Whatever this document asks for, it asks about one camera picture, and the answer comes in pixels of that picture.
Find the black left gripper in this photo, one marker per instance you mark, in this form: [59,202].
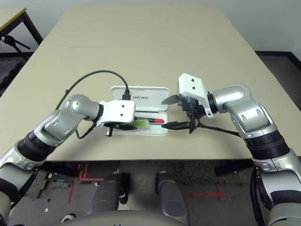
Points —
[111,129]

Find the white and black shoe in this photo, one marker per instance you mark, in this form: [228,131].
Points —
[68,217]

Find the grey robot torso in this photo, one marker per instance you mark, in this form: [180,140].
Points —
[122,219]

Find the black wall baseboard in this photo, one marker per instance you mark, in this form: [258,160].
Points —
[275,53]

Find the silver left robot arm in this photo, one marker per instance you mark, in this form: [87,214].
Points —
[80,106]

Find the grey right robot leg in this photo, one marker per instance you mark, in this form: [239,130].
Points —
[170,195]

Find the black tripod stand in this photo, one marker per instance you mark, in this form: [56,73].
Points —
[13,42]

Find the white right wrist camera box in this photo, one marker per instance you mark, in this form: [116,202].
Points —
[190,87]

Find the dark textured floor mat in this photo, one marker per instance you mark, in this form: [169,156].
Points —
[9,73]

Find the red and black marker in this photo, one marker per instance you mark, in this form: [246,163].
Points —
[158,121]

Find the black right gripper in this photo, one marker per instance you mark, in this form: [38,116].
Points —
[192,108]

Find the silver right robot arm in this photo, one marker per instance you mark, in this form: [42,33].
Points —
[247,110]

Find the grey robot leg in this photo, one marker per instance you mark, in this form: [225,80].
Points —
[170,195]
[107,193]

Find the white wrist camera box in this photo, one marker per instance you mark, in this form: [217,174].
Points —
[120,110]
[190,87]

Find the grey left robot leg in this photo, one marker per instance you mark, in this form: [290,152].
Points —
[107,193]

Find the beige side table black legs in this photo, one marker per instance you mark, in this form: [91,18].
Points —
[11,17]

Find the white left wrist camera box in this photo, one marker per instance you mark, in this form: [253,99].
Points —
[120,110]

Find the white plastic pencil case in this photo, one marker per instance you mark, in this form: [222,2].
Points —
[150,94]

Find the green stationery piece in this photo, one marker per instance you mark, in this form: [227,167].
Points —
[142,124]

